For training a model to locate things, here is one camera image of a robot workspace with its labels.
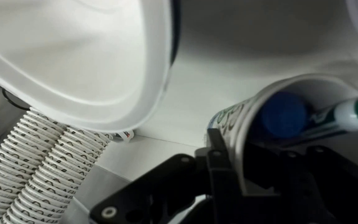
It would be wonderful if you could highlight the short paper cup stack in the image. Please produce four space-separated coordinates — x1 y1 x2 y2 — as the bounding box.
0 126 115 224

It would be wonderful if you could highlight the tall paper cup stack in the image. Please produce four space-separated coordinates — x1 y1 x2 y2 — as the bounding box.
0 108 64 220

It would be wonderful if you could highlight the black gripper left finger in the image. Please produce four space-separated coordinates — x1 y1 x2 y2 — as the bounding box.
206 128 242 224

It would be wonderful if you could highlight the green white marker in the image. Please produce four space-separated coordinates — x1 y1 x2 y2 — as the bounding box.
305 98 358 136

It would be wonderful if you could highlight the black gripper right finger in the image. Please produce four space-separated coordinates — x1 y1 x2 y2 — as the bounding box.
244 143 358 224

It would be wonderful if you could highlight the blue marker cap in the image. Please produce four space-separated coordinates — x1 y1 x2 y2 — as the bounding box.
256 92 308 139

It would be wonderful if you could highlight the patterned paper coffee cup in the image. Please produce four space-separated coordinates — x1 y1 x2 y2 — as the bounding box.
208 75 358 180

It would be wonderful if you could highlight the white bowl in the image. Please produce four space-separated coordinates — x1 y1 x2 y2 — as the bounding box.
0 0 175 132

